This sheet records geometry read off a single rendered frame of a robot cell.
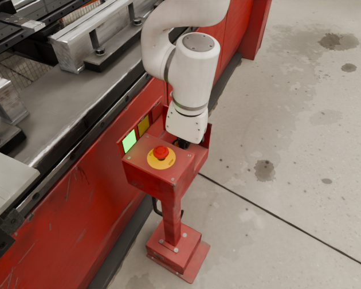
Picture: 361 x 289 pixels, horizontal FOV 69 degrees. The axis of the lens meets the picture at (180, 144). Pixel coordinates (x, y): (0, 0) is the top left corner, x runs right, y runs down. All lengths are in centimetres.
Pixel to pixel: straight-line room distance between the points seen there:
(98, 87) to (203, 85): 32
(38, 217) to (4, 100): 27
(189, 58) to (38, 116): 39
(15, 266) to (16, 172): 35
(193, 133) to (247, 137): 118
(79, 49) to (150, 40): 32
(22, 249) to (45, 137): 26
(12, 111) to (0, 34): 34
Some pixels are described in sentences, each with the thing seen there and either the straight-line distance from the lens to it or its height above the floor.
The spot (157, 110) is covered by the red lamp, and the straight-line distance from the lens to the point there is 74.
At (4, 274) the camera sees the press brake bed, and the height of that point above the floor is 70.
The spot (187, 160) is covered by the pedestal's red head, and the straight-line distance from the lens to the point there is 66.
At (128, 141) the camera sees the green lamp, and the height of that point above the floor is 82.
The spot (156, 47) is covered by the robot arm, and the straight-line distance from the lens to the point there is 55.
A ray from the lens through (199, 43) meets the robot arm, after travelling 52.
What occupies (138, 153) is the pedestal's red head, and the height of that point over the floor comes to 78.
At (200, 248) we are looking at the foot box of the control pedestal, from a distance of 138.
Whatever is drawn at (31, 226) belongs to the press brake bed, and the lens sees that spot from 71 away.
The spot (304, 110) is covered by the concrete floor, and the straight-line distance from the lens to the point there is 215.
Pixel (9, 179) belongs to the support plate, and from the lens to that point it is 44.
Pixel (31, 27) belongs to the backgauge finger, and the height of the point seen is 100.
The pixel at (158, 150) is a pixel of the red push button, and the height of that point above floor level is 81.
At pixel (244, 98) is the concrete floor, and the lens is 211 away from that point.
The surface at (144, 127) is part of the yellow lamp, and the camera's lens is 71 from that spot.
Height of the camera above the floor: 131
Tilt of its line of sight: 50 degrees down
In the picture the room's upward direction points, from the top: straight up
